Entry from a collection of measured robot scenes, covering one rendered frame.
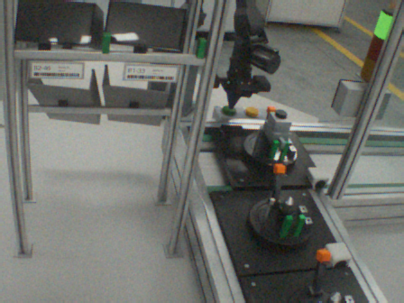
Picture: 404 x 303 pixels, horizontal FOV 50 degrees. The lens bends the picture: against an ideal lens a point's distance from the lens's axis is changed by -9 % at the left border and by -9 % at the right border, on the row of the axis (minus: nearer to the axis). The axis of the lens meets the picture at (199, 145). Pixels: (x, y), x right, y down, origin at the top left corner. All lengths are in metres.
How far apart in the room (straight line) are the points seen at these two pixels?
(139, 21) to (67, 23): 0.12
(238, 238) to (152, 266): 0.19
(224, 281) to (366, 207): 0.49
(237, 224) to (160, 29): 0.42
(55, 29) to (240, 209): 0.53
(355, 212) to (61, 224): 0.71
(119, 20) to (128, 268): 0.50
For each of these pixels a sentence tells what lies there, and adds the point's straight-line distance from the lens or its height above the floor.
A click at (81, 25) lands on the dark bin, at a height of 1.34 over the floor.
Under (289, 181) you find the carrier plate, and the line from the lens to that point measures 1.11.
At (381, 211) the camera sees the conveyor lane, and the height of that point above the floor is 0.91.
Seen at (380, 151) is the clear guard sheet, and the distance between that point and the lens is 1.12.
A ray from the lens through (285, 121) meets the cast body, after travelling 1.10.
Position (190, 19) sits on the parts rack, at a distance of 0.90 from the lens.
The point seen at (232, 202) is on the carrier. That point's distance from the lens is 1.00.
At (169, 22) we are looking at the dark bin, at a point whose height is 1.35.
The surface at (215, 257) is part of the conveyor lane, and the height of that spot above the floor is 0.96.
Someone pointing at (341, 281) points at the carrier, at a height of 0.97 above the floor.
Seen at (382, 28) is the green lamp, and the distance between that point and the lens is 0.97.
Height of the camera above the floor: 1.60
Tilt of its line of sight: 33 degrees down
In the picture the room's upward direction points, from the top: 12 degrees clockwise
